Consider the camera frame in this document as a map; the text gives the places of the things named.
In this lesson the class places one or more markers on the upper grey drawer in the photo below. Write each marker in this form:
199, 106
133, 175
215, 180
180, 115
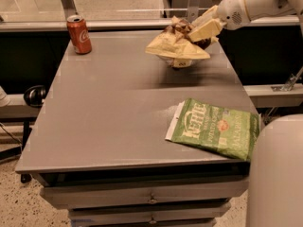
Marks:
150, 192

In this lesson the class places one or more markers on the metal bracket on ledge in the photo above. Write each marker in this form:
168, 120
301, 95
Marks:
290, 82

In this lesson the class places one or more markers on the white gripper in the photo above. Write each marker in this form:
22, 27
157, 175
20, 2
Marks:
232, 11

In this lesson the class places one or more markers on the grey drawer cabinet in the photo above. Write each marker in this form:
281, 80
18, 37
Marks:
106, 116

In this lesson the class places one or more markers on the green jalapeno Kettle chip bag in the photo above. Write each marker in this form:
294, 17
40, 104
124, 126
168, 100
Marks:
231, 133

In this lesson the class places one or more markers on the brown sea salt chip bag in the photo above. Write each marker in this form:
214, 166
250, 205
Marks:
174, 46

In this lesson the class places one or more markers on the grey drawer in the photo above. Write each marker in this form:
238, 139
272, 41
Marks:
150, 192
150, 215

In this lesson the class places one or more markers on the lower grey drawer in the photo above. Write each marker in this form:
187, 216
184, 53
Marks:
150, 215

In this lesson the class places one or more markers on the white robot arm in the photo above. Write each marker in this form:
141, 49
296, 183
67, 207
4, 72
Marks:
275, 191

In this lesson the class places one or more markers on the orange soda can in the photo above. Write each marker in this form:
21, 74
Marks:
79, 36

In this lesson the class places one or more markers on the grey metal rail frame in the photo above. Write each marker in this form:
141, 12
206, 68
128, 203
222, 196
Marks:
51, 15

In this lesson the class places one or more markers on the black round object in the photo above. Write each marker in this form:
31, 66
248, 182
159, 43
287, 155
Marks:
35, 96

